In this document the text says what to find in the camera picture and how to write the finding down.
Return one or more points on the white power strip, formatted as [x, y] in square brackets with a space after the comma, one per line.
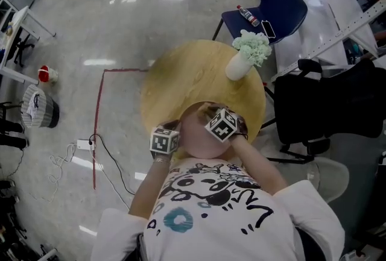
[86, 144]

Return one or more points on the white desk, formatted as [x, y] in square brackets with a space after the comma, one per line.
[21, 17]

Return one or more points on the beige fibrous scrubber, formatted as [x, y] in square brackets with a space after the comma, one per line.
[204, 109]

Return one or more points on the red floor tape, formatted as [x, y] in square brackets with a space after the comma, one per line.
[97, 121]

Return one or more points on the red-lidded container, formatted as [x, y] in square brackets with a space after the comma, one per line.
[45, 73]

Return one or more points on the black swivel chair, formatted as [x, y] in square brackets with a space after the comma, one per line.
[21, 45]

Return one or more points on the striped laundry basket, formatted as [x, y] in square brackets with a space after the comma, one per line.
[40, 107]

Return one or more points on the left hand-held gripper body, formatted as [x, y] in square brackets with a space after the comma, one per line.
[164, 140]

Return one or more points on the person's white printed shirt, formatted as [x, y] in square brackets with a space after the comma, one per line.
[226, 223]

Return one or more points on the person's right forearm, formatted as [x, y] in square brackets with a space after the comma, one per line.
[256, 163]

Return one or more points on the smartphone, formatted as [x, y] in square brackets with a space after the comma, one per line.
[268, 29]

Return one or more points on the grey shell chair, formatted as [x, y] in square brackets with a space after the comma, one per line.
[328, 178]

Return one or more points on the black mesh office chair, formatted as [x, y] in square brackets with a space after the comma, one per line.
[331, 103]

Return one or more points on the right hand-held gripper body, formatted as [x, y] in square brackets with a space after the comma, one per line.
[221, 127]

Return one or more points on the artificial flower bunch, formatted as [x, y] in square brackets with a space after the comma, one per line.
[253, 45]

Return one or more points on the white perforated rack frame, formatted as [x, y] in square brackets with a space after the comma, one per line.
[346, 33]

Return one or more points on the black equipment pile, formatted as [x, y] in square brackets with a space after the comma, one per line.
[9, 217]

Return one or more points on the plastic water bottle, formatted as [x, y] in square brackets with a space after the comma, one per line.
[248, 15]

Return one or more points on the person's left forearm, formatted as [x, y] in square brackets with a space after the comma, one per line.
[147, 190]

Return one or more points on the round wooden table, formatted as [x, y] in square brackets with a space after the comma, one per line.
[187, 79]

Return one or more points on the blue plastic chair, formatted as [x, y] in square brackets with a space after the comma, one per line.
[286, 3]

